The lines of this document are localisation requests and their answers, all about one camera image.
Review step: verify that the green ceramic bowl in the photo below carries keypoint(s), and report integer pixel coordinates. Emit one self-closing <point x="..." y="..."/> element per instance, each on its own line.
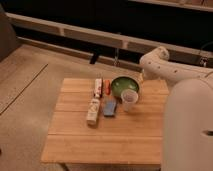
<point x="119" y="84"/>

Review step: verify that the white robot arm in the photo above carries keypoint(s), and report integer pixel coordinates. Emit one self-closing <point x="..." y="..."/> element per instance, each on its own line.
<point x="188" y="114"/>

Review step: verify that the orange red object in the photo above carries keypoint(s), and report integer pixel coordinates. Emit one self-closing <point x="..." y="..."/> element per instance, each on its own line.
<point x="107" y="87"/>

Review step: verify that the white red tube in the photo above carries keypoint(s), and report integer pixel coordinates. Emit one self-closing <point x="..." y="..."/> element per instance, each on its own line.
<point x="98" y="88"/>

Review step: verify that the blue sponge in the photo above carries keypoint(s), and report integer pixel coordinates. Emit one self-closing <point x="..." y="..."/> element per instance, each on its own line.
<point x="109" y="108"/>

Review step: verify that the clear plastic cup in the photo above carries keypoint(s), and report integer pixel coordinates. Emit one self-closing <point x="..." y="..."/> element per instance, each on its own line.
<point x="129" y="99"/>

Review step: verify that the white bottle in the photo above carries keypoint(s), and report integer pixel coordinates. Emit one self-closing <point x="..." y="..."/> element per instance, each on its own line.
<point x="93" y="111"/>

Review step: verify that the white shelf rail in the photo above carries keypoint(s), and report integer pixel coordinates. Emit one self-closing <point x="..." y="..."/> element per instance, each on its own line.
<point x="99" y="37"/>

